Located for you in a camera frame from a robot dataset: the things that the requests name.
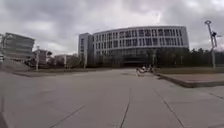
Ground group of people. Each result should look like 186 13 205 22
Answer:
135 64 158 77

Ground large curved white building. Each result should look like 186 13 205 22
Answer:
77 25 190 69

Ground grey paved plaza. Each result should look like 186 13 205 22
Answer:
0 68 224 128

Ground low buildings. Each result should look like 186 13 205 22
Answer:
31 48 83 69

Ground pale pole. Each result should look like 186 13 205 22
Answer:
35 45 41 73

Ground raised stone platform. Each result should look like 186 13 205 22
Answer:
153 72 224 89

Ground row of dark trees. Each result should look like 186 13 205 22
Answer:
156 47 224 68

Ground grey multistorey building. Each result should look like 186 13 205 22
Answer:
0 32 36 63

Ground tall lamp pole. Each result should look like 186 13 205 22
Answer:
204 19 219 70

